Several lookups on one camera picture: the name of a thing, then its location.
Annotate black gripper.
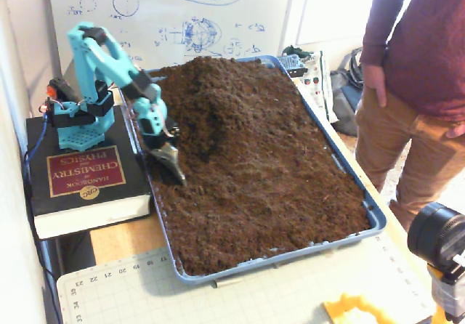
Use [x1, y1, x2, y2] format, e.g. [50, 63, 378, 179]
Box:
[145, 122, 188, 187]

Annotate brown soil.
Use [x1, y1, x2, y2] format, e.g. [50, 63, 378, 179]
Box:
[119, 57, 372, 277]

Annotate teal robot arm with base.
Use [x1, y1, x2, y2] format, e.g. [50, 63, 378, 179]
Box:
[45, 21, 169, 150]

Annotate person's right forearm maroon sleeve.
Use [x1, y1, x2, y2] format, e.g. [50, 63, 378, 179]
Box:
[359, 0, 415, 69]

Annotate person's right hand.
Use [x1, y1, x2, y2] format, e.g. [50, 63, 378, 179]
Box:
[362, 65, 388, 110]

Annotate person's left hand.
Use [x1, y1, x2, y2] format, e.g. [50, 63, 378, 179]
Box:
[445, 122, 465, 140]

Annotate black chemistry physics handbook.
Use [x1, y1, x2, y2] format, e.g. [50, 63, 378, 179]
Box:
[25, 104, 153, 240]

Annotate short metal bar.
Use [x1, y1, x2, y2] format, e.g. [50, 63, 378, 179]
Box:
[211, 277, 245, 288]

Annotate whiteboard with blue drawings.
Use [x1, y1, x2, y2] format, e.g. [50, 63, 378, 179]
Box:
[46, 0, 295, 81]

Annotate grey gridded cutting mat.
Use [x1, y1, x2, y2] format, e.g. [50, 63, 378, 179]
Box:
[56, 231, 437, 324]

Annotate white electronics box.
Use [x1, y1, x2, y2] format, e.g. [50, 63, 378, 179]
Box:
[290, 50, 339, 123]

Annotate grey backpack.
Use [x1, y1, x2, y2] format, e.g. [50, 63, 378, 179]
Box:
[329, 47, 364, 138]

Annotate blue plastic tray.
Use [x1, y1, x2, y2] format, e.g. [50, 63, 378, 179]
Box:
[116, 54, 388, 285]

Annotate yellow plastic part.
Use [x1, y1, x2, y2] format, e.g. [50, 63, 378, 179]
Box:
[323, 293, 400, 324]

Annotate person maroon sweater tan trousers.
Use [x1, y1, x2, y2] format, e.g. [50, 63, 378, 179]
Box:
[354, 0, 465, 230]

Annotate blue cable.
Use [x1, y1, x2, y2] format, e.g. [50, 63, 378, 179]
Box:
[21, 118, 50, 194]

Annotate black cable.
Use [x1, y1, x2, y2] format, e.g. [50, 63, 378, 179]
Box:
[22, 151, 65, 324]

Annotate black camera lens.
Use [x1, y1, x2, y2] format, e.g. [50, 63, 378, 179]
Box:
[406, 202, 465, 267]

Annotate yellow grey camera stand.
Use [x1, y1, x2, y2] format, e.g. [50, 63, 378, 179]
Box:
[426, 262, 465, 324]

